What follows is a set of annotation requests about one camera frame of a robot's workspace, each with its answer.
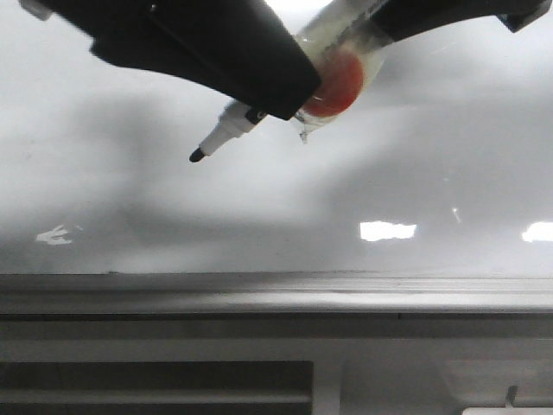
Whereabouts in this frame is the grey aluminium whiteboard tray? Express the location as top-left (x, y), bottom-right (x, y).
top-left (1, 271), bottom-right (552, 316)

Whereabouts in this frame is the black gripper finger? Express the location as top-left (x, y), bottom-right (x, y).
top-left (372, 0), bottom-right (549, 42)
top-left (20, 0), bottom-right (321, 120)

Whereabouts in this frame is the white glossy whiteboard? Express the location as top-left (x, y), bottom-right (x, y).
top-left (1, 1), bottom-right (552, 274)

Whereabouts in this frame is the white black-tip whiteboard marker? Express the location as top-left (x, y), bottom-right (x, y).
top-left (188, 0), bottom-right (392, 163)

